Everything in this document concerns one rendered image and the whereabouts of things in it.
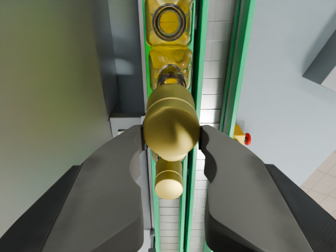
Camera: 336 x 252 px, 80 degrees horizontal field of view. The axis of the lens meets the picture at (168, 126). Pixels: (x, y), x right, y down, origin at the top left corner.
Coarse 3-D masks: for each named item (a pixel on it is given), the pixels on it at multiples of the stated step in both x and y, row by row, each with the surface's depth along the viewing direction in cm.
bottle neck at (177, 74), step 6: (168, 66) 22; (174, 66) 22; (162, 72) 21; (168, 72) 20; (174, 72) 20; (180, 72) 21; (162, 78) 19; (168, 78) 20; (174, 78) 20; (180, 78) 19; (180, 84) 20
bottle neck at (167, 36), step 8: (160, 8) 17; (168, 8) 17; (176, 8) 17; (160, 16) 19; (176, 16) 21; (184, 16) 17; (152, 24) 17; (184, 24) 17; (160, 32) 18; (168, 32) 21; (176, 32) 18; (168, 40) 18
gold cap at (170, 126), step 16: (160, 96) 13; (176, 96) 12; (160, 112) 11; (176, 112) 11; (192, 112) 11; (144, 128) 12; (160, 128) 11; (176, 128) 11; (192, 128) 11; (160, 144) 12; (176, 144) 12; (192, 144) 12
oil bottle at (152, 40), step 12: (144, 0) 23; (156, 0) 21; (168, 0) 21; (180, 0) 21; (192, 0) 22; (144, 12) 23; (168, 12) 24; (192, 12) 22; (168, 24) 24; (156, 36) 22; (180, 36) 22
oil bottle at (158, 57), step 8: (152, 48) 25; (160, 48) 25; (168, 48) 25; (176, 48) 25; (184, 48) 25; (152, 56) 24; (160, 56) 24; (168, 56) 24; (176, 56) 24; (184, 56) 24; (192, 56) 25; (152, 64) 24; (160, 64) 24; (176, 64) 24; (184, 64) 24; (152, 72) 25; (184, 72) 24; (152, 80) 25; (168, 80) 27; (176, 80) 27; (152, 88) 26
